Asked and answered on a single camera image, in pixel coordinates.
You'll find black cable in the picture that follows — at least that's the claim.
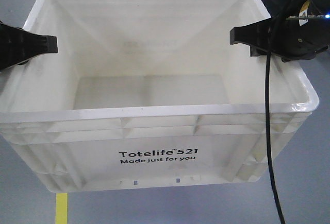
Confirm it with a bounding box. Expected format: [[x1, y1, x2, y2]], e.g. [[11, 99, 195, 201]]
[[265, 0, 286, 224]]

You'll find white plastic tote box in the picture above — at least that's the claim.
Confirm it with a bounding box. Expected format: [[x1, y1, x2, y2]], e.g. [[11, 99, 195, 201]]
[[0, 0, 320, 193]]

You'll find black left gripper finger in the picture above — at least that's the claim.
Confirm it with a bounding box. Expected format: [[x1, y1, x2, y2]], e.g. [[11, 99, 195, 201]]
[[1, 22, 57, 70]]

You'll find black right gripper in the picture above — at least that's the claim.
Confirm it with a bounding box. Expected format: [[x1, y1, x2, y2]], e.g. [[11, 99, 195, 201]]
[[229, 0, 329, 62]]

